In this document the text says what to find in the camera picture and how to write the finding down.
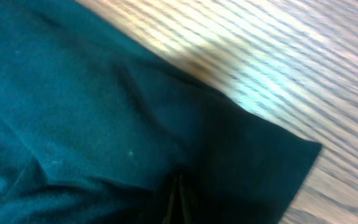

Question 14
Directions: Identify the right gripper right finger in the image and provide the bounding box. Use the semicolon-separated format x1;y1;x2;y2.
178;175;200;224

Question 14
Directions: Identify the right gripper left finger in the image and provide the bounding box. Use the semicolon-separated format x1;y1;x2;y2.
157;175;178;224

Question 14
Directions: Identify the dark navy t-shirt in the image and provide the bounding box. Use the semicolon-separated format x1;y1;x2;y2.
0;0;321;223

